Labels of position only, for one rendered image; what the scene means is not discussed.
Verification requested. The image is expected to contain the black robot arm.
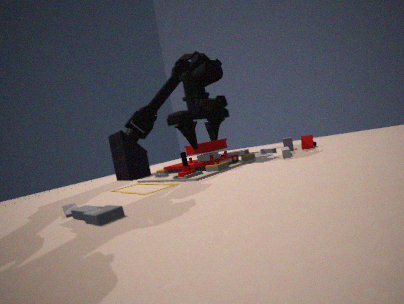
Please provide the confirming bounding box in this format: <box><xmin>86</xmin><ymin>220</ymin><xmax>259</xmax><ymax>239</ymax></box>
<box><xmin>125</xmin><ymin>52</ymin><xmax>227</xmax><ymax>142</ymax></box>

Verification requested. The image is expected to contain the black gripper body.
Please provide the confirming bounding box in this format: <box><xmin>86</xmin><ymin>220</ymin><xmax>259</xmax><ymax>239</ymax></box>
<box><xmin>167</xmin><ymin>89</ymin><xmax>230</xmax><ymax>125</ymax></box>

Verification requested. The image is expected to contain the red block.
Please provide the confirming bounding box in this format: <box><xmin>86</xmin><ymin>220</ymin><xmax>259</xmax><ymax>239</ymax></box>
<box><xmin>301</xmin><ymin>135</ymin><xmax>316</xmax><ymax>149</ymax></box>

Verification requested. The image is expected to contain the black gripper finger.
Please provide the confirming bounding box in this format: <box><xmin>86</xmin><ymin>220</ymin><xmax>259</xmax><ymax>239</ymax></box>
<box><xmin>204</xmin><ymin>118</ymin><xmax>225</xmax><ymax>141</ymax></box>
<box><xmin>175</xmin><ymin>121</ymin><xmax>198</xmax><ymax>150</ymax></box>

